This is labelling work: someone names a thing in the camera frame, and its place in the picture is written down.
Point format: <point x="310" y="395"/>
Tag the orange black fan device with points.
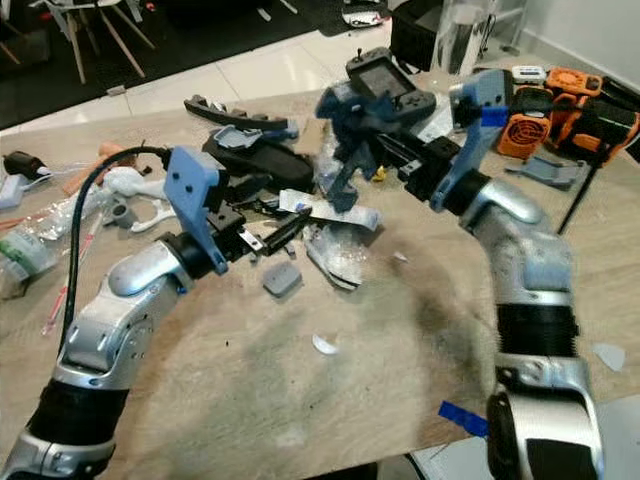
<point x="575" y="110"/>

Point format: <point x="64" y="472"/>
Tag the white plastic bracket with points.
<point x="150" y="210"/>

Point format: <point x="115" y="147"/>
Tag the black floor rug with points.
<point x="210" y="40"/>

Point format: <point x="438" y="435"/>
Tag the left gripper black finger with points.
<point x="285" y="225"/>
<point x="268" y="250"/>

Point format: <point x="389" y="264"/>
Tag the clear plastic packet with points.
<point x="438" y="122"/>

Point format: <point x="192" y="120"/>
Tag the grey flat printed part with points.
<point x="542" y="172"/>

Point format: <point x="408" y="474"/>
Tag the white chair wooden legs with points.
<point x="95" y="20"/>

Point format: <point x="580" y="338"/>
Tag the clear plastic cylinder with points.
<point x="462" y="35"/>

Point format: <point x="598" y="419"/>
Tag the small white black gadget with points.
<point x="365" y="14"/>

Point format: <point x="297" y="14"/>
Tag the thin red stick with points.
<point x="65" y="290"/>

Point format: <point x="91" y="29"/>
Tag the blue tape strip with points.
<point x="463" y="418"/>

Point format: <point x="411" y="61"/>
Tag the black handheld controller with screen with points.
<point x="382" y="75"/>

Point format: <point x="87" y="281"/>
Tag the small grey cylinder cap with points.
<point x="120" y="217"/>

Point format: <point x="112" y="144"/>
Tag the small white box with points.
<point x="528" y="75"/>

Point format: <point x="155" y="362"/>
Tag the clear plastic bottle green label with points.
<point x="25" y="250"/>

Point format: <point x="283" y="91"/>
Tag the tiny white paper scrap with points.
<point x="401" y="256"/>

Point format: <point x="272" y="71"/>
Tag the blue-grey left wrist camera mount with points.
<point x="192" y="185"/>

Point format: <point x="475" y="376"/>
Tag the grey paper scrap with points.
<point x="608" y="356"/>

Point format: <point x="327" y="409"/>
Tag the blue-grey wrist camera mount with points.
<point x="478" y="120"/>
<point x="192" y="185"/>

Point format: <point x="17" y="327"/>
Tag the small white blue packet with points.
<point x="12" y="192"/>

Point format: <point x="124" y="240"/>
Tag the clear crumpled plastic wrapper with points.
<point x="338" y="255"/>

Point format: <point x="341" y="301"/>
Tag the black curved plastic part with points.
<point x="240" y="113"/>

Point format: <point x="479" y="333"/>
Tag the black box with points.
<point x="415" y="35"/>

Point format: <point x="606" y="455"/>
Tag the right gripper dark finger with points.
<point x="357" y="162"/>
<point x="365" y="115"/>

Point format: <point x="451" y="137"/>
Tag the grey square pad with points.
<point x="282" y="278"/>

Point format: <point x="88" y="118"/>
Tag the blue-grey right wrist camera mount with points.
<point x="478" y="120"/>

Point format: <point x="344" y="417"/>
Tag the small black cylinder device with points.
<point x="28" y="165"/>

